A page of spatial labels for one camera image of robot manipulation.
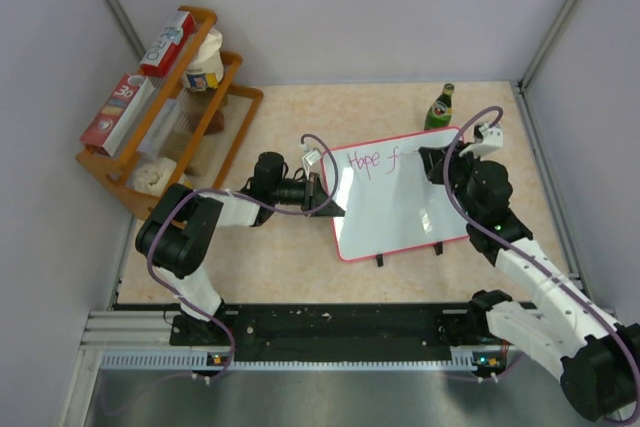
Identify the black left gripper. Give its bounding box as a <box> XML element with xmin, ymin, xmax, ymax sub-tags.
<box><xmin>271</xmin><ymin>173</ymin><xmax>344</xmax><ymax>218</ymax></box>

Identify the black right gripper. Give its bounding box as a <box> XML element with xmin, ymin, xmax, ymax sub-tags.
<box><xmin>421</xmin><ymin>140</ymin><xmax>483</xmax><ymax>222</ymax></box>

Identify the pink framed whiteboard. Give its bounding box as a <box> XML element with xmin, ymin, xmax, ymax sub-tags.
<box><xmin>321</xmin><ymin>126</ymin><xmax>467</xmax><ymax>262</ymax></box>

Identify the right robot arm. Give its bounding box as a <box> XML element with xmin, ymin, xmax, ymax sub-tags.
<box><xmin>418</xmin><ymin>142</ymin><xmax>639</xmax><ymax>421</ymax></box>

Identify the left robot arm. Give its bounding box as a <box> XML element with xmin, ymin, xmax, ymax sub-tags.
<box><xmin>135</xmin><ymin>152</ymin><xmax>345</xmax><ymax>344</ymax></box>

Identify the green glass bottle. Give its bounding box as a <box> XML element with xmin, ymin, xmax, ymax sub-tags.
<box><xmin>423</xmin><ymin>83</ymin><xmax>455</xmax><ymax>131</ymax></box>

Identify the brown wrapped package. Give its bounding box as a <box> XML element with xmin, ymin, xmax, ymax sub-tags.
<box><xmin>205</xmin><ymin>110</ymin><xmax>225</xmax><ymax>135</ymax></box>

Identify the orange wooden shelf rack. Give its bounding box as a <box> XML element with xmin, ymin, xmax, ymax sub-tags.
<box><xmin>76</xmin><ymin>6</ymin><xmax>264</xmax><ymax>220</ymax></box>

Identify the white crumpled bag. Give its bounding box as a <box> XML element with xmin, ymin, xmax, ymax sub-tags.
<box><xmin>132</xmin><ymin>157</ymin><xmax>177</xmax><ymax>196</ymax></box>

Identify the white paper flour bag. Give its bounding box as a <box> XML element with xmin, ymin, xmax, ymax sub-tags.
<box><xmin>181</xmin><ymin>28</ymin><xmax>224</xmax><ymax>91</ymax></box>

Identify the red white upper box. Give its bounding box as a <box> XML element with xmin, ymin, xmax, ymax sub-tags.
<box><xmin>139</xmin><ymin>10</ymin><xmax>196</xmax><ymax>78</ymax></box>

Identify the red white box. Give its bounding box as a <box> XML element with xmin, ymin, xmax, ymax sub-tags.
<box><xmin>80</xmin><ymin>73</ymin><xmax>154</xmax><ymax>157</ymax></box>
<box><xmin>139</xmin><ymin>10</ymin><xmax>196</xmax><ymax>78</ymax></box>

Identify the red white lower box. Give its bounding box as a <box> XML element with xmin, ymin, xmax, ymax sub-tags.
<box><xmin>80</xmin><ymin>73</ymin><xmax>154</xmax><ymax>157</ymax></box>

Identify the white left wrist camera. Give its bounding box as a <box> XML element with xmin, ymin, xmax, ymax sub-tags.
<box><xmin>301</xmin><ymin>146</ymin><xmax>322</xmax><ymax>168</ymax></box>

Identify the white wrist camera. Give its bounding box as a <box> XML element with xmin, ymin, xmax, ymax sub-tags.
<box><xmin>470</xmin><ymin>122</ymin><xmax>504</xmax><ymax>158</ymax></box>
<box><xmin>301</xmin><ymin>146</ymin><xmax>322</xmax><ymax>168</ymax></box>

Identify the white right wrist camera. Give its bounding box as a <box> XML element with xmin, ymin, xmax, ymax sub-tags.
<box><xmin>470</xmin><ymin>122</ymin><xmax>504</xmax><ymax>158</ymax></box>

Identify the aluminium rail with black base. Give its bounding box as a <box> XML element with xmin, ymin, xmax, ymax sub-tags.
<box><xmin>81</xmin><ymin>303</ymin><xmax>520</xmax><ymax>376</ymax></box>

